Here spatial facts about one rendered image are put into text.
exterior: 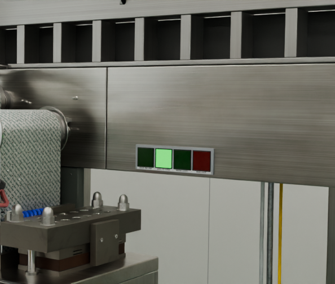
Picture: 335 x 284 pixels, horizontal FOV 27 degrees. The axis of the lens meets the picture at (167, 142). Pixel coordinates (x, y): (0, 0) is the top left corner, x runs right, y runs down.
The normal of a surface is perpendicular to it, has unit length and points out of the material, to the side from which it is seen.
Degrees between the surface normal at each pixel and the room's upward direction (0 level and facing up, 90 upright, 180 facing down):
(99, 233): 90
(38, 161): 90
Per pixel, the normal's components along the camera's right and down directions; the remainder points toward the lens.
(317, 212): -0.54, 0.04
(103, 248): 0.84, 0.04
